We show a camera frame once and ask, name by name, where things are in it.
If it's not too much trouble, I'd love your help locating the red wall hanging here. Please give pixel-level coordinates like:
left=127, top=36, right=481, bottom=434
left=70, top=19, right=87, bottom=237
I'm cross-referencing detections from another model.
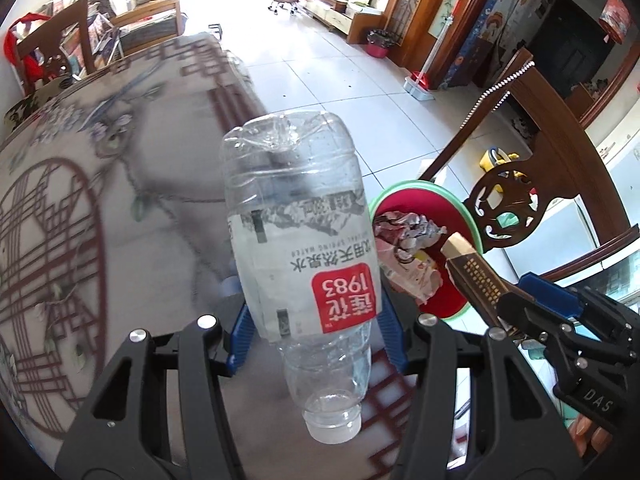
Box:
left=600, top=0, right=628, bottom=43

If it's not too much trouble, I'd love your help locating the carved wooden dining chair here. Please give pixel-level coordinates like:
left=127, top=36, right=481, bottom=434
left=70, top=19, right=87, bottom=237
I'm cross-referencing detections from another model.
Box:
left=417, top=47, right=632, bottom=281

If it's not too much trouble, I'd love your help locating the white bead string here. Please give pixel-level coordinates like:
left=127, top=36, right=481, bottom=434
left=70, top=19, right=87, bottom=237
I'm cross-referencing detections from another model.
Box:
left=457, top=60, right=536, bottom=131

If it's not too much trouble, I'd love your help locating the clear plastic water bottle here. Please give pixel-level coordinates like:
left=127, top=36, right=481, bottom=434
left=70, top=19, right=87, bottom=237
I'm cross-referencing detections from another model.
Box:
left=221, top=110, right=383, bottom=445

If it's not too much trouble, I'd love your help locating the blue cartoon printed curtain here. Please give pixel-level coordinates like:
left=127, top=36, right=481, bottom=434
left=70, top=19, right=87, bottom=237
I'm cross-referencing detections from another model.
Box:
left=452, top=0, right=558, bottom=88

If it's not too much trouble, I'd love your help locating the person's right hand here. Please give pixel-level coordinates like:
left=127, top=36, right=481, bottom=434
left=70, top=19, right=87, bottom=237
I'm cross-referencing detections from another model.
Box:
left=567, top=412, right=613, bottom=458

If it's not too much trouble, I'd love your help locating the floral seat cushion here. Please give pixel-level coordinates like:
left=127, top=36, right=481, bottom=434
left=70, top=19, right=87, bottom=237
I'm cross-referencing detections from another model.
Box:
left=4, top=77, right=76, bottom=126

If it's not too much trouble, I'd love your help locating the broom with dustpan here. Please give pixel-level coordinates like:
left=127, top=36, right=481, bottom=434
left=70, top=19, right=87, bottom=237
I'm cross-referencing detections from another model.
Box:
left=402, top=15, right=453, bottom=103

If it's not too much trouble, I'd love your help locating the metal rack with pictures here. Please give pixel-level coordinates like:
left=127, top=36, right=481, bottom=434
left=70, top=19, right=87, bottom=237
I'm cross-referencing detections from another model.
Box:
left=60, top=2, right=123, bottom=68

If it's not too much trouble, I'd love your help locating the television cabinet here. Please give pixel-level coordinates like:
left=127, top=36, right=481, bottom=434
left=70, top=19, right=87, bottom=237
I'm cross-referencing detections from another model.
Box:
left=297, top=0, right=391, bottom=46

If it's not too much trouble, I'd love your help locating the red green plastic basin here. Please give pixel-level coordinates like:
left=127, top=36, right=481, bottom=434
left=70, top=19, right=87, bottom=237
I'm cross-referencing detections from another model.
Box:
left=367, top=180, right=488, bottom=321

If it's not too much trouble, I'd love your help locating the dark brown cigarette box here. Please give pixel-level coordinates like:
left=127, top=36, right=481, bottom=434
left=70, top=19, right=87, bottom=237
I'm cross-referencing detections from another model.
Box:
left=442, top=231, right=516, bottom=331

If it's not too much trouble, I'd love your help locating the dark entrance door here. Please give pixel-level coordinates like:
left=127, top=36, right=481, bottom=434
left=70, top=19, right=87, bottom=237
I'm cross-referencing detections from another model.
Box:
left=530, top=0, right=608, bottom=96

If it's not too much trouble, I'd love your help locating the floral printed tablecloth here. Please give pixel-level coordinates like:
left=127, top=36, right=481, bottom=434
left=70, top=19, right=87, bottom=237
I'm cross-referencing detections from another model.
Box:
left=0, top=32, right=471, bottom=480

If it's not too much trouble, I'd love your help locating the small flower wall picture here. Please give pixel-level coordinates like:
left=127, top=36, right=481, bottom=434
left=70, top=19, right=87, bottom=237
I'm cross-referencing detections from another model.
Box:
left=440, top=0, right=463, bottom=38

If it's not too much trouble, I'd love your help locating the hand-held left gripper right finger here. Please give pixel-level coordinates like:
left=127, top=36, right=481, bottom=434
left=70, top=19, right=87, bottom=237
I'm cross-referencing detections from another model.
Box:
left=377, top=290, right=583, bottom=480

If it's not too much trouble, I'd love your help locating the white paper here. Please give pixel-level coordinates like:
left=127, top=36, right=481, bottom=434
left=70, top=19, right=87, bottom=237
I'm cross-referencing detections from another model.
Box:
left=374, top=211, right=447, bottom=251

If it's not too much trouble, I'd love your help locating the wooden frame sofa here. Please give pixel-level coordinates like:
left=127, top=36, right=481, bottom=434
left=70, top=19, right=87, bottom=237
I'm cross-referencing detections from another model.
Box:
left=90, top=0, right=183, bottom=56

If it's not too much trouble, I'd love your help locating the yellow toy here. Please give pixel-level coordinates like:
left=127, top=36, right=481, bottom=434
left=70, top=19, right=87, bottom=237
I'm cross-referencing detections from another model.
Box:
left=480, top=146, right=525, bottom=181

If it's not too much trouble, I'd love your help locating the red bag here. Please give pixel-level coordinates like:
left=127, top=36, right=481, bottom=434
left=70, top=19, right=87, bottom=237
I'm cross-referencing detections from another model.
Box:
left=4, top=16, right=48, bottom=86

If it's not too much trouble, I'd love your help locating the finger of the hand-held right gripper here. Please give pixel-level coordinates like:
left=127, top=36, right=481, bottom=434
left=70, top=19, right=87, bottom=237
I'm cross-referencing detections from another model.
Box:
left=495, top=292, right=587, bottom=387
left=517, top=272, right=640, bottom=361

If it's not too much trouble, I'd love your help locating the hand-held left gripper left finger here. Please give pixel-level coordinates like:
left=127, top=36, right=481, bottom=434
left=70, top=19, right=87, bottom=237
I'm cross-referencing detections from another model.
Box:
left=54, top=302, right=253, bottom=480

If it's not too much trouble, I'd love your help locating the red trash bin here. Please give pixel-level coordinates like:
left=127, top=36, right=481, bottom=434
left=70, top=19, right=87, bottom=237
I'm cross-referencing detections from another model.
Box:
left=365, top=29, right=401, bottom=59

